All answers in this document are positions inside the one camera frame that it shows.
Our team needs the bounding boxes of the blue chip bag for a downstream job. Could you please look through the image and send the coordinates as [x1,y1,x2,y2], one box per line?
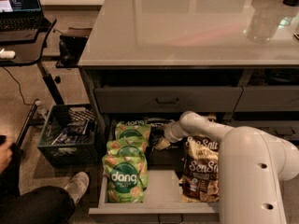
[145,117,176,147]

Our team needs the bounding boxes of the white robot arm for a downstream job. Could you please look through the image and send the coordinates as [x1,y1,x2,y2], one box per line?
[163,111,299,224]

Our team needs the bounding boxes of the middle brown sea salt bag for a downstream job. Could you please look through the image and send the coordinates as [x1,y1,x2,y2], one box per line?
[185,136,219,160]

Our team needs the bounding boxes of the brown sea salt bag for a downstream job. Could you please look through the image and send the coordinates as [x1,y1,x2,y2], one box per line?
[185,136,219,160]
[182,156,220,203]

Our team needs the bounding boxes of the rear green dang bag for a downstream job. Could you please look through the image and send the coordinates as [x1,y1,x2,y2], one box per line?
[115,120,151,139]

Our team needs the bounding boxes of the green dang bag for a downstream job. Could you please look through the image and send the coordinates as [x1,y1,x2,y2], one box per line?
[103,155,148,203]
[107,136,149,157]
[115,120,151,139]

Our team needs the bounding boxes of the grey top drawer front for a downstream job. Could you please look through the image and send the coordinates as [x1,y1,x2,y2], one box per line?
[94,87,242,113]

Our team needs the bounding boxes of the middle green dang bag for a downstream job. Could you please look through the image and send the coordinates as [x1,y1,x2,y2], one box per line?
[107,136,149,157]

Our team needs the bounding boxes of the front brown sea salt bag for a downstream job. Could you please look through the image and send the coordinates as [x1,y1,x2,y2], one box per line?
[182,156,220,203]

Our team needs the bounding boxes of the front green dang bag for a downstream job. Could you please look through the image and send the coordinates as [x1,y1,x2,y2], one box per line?
[103,155,148,203]

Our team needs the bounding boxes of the open grey middle drawer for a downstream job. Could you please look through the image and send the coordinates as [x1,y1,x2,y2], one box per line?
[88,113,222,224]

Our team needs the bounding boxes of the grey cabinet with glass counter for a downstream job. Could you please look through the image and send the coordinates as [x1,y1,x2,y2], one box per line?
[79,0,299,224]

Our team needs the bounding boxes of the grey right drawer fronts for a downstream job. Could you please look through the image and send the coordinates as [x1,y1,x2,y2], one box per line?
[226,86,299,143]

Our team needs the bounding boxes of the person hand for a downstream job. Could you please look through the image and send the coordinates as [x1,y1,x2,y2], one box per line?
[0,137,14,174]

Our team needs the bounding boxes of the black plastic crate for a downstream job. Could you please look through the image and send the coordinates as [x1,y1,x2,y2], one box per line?
[37,104,98,168]

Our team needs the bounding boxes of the grey slipper shoe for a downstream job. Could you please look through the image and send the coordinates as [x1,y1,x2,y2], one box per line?
[64,172,90,204]

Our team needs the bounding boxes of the black box on floor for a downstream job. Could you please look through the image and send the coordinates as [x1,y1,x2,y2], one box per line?
[56,27,92,68]

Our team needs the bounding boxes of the person leg black trousers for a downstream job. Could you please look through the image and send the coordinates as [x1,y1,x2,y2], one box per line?
[0,144,75,224]

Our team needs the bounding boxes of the black adjustable side desk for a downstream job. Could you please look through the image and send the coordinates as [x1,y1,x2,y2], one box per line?
[0,16,64,147]

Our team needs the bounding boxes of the white computer mouse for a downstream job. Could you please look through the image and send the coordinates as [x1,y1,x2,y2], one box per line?
[0,50,16,60]

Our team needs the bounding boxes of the black laptop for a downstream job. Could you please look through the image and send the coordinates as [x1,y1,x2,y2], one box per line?
[0,0,44,32]

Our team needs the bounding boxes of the black cable on floor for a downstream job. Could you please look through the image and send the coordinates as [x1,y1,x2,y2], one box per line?
[2,66,36,106]

